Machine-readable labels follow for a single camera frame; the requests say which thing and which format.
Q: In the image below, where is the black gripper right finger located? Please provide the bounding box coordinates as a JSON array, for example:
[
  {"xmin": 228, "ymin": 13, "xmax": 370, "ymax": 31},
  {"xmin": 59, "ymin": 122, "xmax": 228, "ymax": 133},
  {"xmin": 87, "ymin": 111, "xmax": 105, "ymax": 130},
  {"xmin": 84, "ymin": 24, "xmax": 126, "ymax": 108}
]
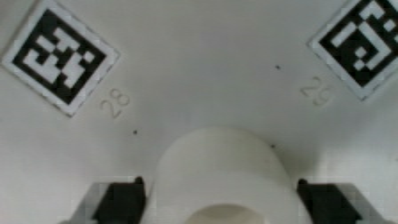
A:
[{"xmin": 297, "ymin": 179, "xmax": 363, "ymax": 224}]

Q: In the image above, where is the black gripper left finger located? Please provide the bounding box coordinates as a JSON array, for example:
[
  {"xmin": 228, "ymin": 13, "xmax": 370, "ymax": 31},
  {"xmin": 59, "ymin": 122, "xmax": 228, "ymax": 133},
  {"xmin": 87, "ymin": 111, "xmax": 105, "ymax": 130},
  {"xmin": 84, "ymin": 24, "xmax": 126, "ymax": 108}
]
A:
[{"xmin": 93, "ymin": 177, "xmax": 146, "ymax": 224}]

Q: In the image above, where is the white cylindrical table leg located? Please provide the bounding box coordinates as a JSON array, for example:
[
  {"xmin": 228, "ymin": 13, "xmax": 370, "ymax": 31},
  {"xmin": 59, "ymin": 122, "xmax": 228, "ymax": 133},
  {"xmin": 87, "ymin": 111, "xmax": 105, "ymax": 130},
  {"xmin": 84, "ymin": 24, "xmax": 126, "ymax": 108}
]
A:
[{"xmin": 144, "ymin": 127, "xmax": 311, "ymax": 224}]

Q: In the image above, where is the white round table top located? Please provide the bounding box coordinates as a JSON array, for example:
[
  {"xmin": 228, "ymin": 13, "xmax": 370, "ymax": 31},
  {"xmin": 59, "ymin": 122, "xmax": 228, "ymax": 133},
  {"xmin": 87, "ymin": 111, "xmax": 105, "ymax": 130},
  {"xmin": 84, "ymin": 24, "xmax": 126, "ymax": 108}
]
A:
[{"xmin": 0, "ymin": 0, "xmax": 398, "ymax": 224}]

